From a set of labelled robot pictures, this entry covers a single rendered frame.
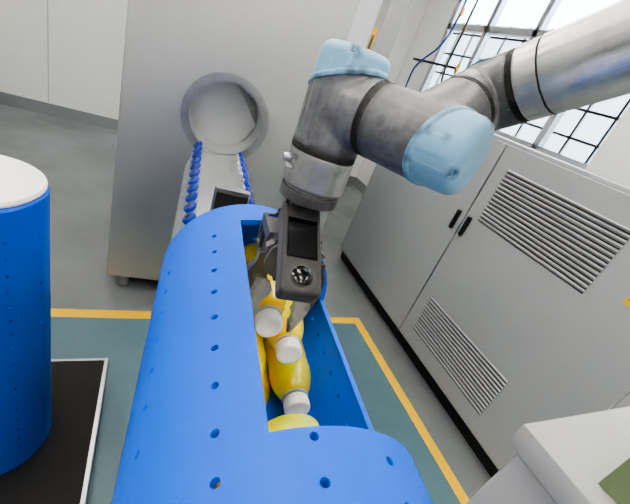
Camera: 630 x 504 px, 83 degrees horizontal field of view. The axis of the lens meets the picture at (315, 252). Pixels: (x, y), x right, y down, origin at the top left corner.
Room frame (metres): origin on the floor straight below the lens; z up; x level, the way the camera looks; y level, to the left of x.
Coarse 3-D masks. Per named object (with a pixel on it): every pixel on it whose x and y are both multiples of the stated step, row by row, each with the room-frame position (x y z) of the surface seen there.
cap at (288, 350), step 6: (282, 342) 0.41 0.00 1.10; (288, 342) 0.41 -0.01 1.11; (294, 342) 0.41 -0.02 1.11; (276, 348) 0.40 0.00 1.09; (282, 348) 0.40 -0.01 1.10; (288, 348) 0.40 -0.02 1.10; (294, 348) 0.40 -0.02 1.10; (300, 348) 0.41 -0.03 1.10; (276, 354) 0.40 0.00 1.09; (282, 354) 0.40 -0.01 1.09; (288, 354) 0.40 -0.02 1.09; (294, 354) 0.41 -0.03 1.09; (300, 354) 0.41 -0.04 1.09; (282, 360) 0.40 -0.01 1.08; (288, 360) 0.40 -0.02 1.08; (294, 360) 0.41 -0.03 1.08
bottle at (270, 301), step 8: (248, 248) 0.53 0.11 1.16; (248, 256) 0.50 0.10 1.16; (272, 280) 0.45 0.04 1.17; (272, 288) 0.43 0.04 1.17; (272, 296) 0.42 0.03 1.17; (264, 304) 0.41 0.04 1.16; (272, 304) 0.41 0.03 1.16; (280, 304) 0.42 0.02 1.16; (256, 312) 0.40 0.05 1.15; (280, 312) 0.41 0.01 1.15
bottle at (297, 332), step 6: (288, 300) 0.49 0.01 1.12; (288, 306) 0.47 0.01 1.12; (288, 312) 0.45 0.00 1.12; (282, 318) 0.44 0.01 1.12; (300, 324) 0.45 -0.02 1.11; (282, 330) 0.43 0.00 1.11; (294, 330) 0.43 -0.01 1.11; (300, 330) 0.44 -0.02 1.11; (276, 336) 0.42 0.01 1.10; (282, 336) 0.42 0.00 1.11; (288, 336) 0.42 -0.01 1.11; (294, 336) 0.42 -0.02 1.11; (300, 336) 0.44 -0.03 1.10; (270, 342) 0.42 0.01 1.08; (276, 342) 0.41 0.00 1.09; (300, 342) 0.43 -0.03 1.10
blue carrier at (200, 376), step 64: (192, 256) 0.40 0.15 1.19; (192, 320) 0.29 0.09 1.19; (320, 320) 0.52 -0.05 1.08; (192, 384) 0.21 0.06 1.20; (256, 384) 0.21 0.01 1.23; (320, 384) 0.43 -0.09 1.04; (128, 448) 0.18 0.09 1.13; (192, 448) 0.16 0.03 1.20; (256, 448) 0.16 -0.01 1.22; (320, 448) 0.17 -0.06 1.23; (384, 448) 0.20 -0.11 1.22
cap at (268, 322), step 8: (264, 312) 0.39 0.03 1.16; (272, 312) 0.39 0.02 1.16; (256, 320) 0.38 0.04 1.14; (264, 320) 0.38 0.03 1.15; (272, 320) 0.39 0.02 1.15; (280, 320) 0.39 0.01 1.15; (256, 328) 0.38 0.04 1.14; (264, 328) 0.38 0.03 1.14; (272, 328) 0.39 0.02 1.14; (280, 328) 0.39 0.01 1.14; (264, 336) 0.38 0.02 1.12
